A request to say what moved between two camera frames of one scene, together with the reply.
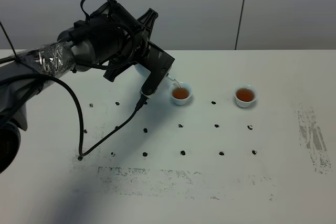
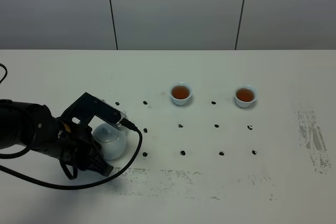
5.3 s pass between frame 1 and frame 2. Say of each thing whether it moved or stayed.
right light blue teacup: stayed
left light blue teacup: stayed
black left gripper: moved
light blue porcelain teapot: moved
